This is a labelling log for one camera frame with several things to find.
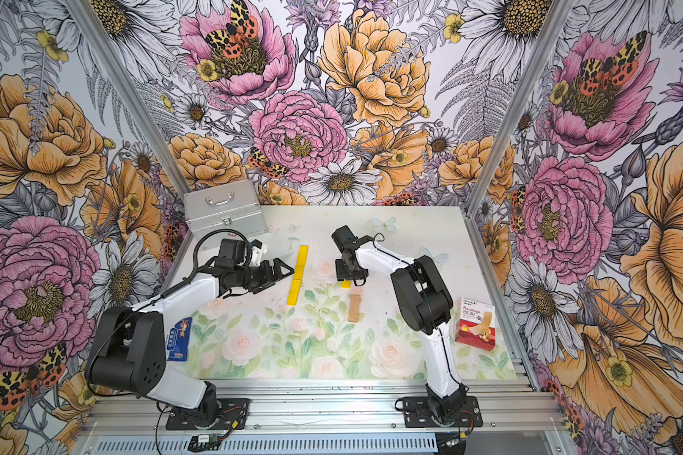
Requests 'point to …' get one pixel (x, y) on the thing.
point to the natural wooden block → (354, 307)
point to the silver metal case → (232, 207)
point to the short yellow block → (346, 284)
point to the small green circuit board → (204, 442)
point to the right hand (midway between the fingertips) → (348, 280)
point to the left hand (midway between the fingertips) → (284, 283)
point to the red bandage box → (476, 326)
